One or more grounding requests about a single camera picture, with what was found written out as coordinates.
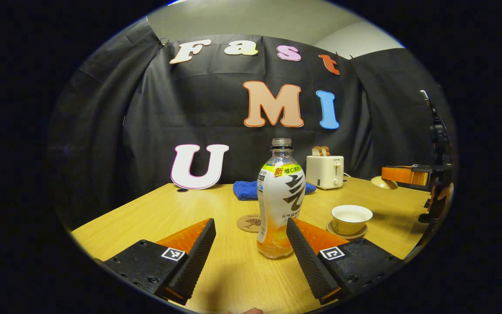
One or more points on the clear orange drink water bottle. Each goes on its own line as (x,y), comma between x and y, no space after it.
(279,205)

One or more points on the black backdrop cloth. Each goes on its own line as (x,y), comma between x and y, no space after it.
(155,122)

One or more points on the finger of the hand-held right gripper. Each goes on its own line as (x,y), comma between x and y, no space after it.
(408,174)

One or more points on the blue towel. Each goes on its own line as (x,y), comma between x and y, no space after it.
(244,190)

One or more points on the round wooden coaster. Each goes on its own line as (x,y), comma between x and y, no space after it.
(247,223)

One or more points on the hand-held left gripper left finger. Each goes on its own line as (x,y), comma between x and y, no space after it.
(196,261)

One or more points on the beige teacup saucer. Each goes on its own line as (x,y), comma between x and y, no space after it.
(360,236)

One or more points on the white toaster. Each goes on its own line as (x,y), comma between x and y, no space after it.
(324,172)

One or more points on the brown toast slice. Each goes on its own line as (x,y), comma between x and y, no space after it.
(316,151)
(326,151)

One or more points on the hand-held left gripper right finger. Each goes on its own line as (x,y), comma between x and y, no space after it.
(307,266)

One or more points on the white teacup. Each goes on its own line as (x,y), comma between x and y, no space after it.
(351,218)

